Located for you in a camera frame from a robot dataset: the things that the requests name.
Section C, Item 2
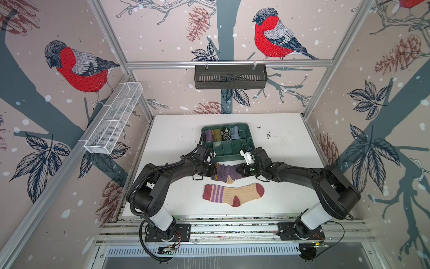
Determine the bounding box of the purple striped sock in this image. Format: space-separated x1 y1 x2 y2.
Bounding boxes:
212 164 246 184

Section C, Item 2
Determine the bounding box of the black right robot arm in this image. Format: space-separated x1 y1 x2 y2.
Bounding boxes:
240 147 361 240

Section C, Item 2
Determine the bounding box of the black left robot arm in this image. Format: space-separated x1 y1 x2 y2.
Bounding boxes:
127 154 213 240

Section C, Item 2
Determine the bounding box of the rolled purple sock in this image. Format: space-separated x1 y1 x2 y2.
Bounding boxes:
204 130 213 142

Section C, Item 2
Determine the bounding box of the green compartment tray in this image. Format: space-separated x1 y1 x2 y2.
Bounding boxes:
201 123 255 163

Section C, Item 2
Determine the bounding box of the beige maroon striped sock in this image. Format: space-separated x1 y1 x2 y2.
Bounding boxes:
202 183 265 207

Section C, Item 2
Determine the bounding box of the rolled blue grey sock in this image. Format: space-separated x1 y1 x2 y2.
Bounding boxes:
230 126 240 140

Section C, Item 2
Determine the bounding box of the rolled black white sock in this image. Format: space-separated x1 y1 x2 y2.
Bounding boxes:
221 128 231 141

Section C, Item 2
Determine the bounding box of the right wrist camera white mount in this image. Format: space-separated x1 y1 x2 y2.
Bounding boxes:
240 150 254 165

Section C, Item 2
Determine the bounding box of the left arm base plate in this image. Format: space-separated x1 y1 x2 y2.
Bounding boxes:
144 224 191 243

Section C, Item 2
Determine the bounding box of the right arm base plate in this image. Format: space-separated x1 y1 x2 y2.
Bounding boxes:
276 222 325 242

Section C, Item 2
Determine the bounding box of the black hanging wire basket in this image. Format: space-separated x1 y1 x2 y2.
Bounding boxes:
194 65 268 90

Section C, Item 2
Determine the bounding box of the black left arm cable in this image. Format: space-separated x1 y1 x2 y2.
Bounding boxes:
139 220 175 263

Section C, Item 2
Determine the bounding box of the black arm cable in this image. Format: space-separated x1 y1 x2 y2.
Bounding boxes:
139 220 175 263
298 220 346 261

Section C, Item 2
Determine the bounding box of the white mesh wall shelf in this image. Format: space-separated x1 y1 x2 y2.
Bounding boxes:
84 82 143 154

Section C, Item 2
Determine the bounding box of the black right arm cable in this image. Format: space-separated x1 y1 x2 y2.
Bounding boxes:
298 220 346 261

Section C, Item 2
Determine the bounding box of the aluminium horizontal frame bar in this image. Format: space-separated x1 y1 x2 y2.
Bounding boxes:
127 59 334 70

